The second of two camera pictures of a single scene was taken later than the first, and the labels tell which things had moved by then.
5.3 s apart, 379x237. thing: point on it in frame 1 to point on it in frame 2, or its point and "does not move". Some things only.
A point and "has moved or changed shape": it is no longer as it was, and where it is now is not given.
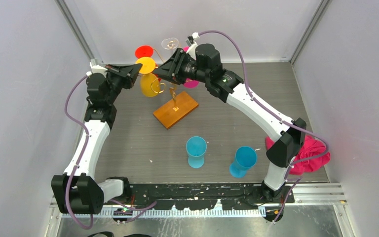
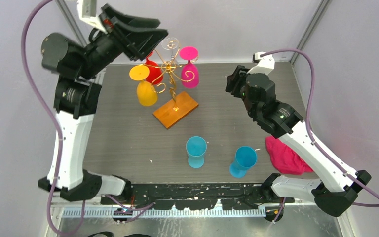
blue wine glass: [246, 157] does not move
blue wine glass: [196, 147] does not move
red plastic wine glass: [143, 51] has moved or changed shape
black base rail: [202, 196] does not move
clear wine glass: [170, 43] does not move
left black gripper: [127, 73] to [135, 43]
